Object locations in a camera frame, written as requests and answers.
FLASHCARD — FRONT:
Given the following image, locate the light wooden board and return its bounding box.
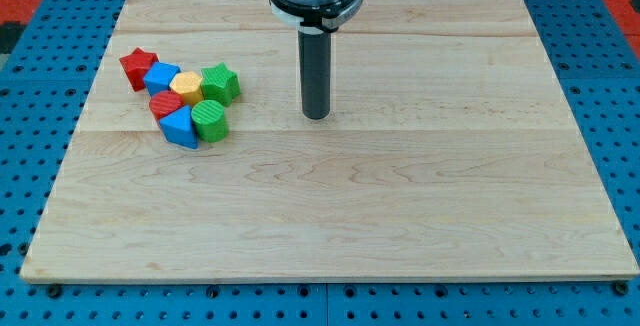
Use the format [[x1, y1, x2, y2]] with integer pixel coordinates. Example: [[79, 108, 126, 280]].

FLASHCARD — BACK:
[[21, 0, 639, 284]]

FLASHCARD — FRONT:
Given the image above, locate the red cylinder block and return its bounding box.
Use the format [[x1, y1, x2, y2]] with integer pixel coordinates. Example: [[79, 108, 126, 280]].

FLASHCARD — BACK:
[[149, 90, 184, 122]]

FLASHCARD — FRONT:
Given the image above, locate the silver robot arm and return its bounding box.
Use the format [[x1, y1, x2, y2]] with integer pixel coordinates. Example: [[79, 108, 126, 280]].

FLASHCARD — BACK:
[[269, 0, 364, 120]]

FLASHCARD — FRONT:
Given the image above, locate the red star block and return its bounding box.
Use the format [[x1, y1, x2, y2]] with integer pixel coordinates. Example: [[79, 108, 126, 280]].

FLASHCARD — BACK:
[[119, 48, 159, 92]]

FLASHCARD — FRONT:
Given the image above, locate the black clamp ring mount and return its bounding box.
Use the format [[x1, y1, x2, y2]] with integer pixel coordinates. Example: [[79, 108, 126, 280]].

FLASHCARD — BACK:
[[269, 0, 364, 35]]

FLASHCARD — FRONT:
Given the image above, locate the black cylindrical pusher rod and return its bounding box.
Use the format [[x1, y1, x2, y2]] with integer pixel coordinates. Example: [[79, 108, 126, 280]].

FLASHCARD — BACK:
[[298, 32, 331, 120]]

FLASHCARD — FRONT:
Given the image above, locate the blue cube block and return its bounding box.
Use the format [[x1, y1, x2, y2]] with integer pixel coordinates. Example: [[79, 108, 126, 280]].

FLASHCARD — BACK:
[[143, 62, 181, 96]]

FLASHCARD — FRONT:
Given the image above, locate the yellow hexagon block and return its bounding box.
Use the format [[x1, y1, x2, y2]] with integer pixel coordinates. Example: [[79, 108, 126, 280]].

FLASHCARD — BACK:
[[169, 71, 204, 106]]

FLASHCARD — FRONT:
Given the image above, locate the blue triangle block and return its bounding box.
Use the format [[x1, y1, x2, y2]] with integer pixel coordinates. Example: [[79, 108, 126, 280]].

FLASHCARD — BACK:
[[159, 105, 198, 149]]

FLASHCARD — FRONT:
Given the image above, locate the green star block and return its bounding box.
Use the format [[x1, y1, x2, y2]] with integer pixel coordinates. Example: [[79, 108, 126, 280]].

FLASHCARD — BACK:
[[201, 62, 241, 107]]

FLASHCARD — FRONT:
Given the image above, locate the green cylinder block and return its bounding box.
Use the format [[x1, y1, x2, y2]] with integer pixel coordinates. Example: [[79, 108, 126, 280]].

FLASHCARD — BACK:
[[191, 100, 229, 142]]

